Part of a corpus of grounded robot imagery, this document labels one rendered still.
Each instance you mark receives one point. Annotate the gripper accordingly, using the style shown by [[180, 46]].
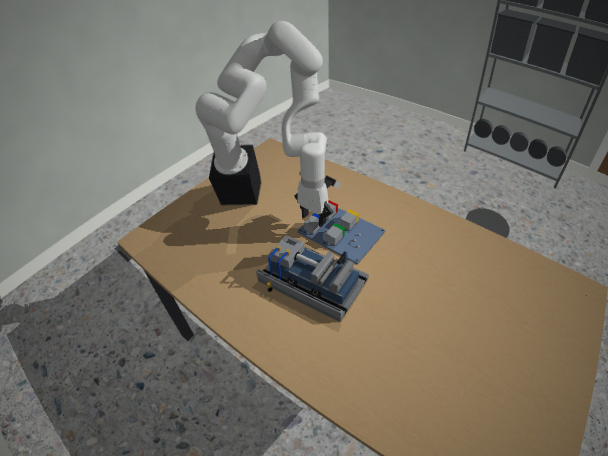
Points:
[[315, 200]]

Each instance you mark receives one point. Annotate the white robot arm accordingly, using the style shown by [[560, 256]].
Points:
[[214, 110]]

